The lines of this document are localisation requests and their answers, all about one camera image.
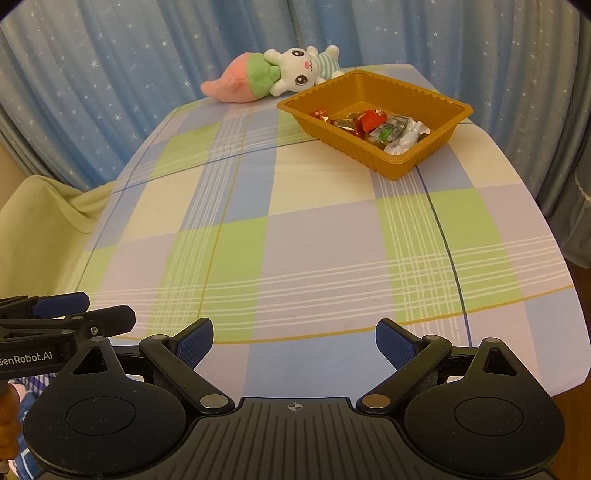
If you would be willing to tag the white rabbit pink plush toy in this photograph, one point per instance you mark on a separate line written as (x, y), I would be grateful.
(295, 69)

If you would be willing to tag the brown caramel candy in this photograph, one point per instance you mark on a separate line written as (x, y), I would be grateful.
(344, 124)

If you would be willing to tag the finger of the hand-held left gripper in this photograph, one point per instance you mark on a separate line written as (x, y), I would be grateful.
(64, 304)
(111, 321)

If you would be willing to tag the clear dark snack packet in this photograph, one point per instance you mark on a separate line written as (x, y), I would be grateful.
(390, 128)

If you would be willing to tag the silver green snack packet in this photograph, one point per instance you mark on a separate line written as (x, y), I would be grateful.
(406, 138)

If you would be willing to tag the round red candy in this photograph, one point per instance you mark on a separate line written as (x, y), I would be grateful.
(318, 114)

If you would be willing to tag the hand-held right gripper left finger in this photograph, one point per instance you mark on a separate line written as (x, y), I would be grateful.
(196, 344)

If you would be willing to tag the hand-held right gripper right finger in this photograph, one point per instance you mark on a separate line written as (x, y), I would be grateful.
(392, 344)

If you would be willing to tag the blue white checked cloth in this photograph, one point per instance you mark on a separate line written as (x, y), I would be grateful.
(32, 392)

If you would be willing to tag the gold plastic tray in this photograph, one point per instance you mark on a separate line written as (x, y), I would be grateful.
(438, 115)

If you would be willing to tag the person's left hand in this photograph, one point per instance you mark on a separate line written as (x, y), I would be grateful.
(8, 420)

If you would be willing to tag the grey lace-trimmed curtain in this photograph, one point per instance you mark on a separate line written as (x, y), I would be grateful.
(582, 221)

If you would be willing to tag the pale green cloth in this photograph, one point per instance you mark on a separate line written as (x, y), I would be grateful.
(41, 221)

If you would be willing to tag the large red snack packet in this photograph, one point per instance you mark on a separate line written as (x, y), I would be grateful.
(369, 119)

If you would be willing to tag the blue star curtain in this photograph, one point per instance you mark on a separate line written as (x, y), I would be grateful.
(138, 46)

